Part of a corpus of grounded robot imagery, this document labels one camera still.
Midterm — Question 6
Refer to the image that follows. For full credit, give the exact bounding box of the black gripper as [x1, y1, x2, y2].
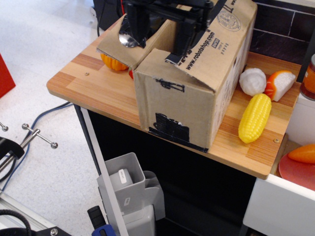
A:
[123, 0, 214, 57]

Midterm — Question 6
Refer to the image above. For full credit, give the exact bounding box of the brown cardboard box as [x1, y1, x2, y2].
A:
[97, 0, 257, 152]

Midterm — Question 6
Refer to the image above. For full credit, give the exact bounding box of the metal spoon taped left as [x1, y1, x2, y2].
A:
[119, 14, 148, 48]

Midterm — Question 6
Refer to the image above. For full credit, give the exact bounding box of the black device on floor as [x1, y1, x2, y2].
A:
[93, 0, 124, 30]

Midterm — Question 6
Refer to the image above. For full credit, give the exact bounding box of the red toy tomato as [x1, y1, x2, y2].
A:
[128, 69, 134, 79]

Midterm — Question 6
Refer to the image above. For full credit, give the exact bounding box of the orange toy pumpkin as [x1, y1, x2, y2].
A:
[101, 54, 128, 71]

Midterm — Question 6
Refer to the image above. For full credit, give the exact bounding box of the white toy garlic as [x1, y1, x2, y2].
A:
[239, 68, 266, 96]

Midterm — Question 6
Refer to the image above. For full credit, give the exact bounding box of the yellow toy corn cob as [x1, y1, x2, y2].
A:
[238, 93, 272, 144]

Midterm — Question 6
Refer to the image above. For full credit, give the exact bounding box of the orange white toy sushi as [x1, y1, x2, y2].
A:
[264, 70, 296, 102]

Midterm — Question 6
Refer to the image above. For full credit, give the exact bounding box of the orange label can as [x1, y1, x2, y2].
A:
[300, 54, 315, 101]

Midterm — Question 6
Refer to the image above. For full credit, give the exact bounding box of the red box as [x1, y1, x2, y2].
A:
[0, 55, 16, 98]

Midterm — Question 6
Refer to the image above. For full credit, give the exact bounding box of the grey plastic bin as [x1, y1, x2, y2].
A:
[97, 153, 165, 236]

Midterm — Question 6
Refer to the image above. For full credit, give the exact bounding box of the orange toy carrot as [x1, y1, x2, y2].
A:
[288, 144, 315, 164]

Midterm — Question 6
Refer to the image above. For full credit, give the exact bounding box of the red plate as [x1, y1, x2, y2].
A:
[278, 154, 315, 191]

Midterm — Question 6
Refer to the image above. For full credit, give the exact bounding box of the white drawer unit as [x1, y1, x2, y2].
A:
[242, 95, 315, 236]

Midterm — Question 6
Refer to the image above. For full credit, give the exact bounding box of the blue cable on floor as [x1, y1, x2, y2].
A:
[0, 102, 74, 192]

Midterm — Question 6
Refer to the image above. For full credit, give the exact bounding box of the metal clamp with handle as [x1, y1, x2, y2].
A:
[0, 123, 58, 172]

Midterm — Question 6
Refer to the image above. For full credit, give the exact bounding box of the blue black tool handle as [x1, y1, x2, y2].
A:
[87, 206, 116, 236]

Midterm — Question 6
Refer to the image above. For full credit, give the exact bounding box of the black coiled cable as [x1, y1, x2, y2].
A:
[0, 208, 32, 236]

